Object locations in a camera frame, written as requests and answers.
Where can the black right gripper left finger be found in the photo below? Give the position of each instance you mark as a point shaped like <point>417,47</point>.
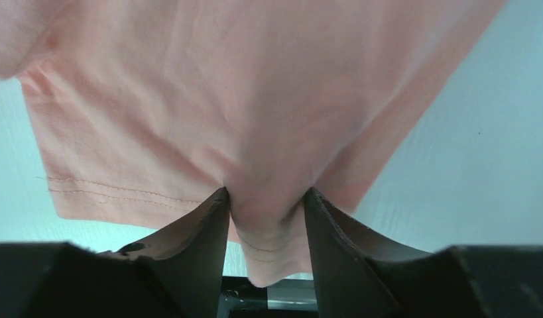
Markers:
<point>174,272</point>

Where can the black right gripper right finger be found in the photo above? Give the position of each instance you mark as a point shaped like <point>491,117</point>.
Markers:
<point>359,272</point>

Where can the pink t shirt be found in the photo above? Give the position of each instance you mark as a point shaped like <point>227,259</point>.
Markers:
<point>142,109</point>

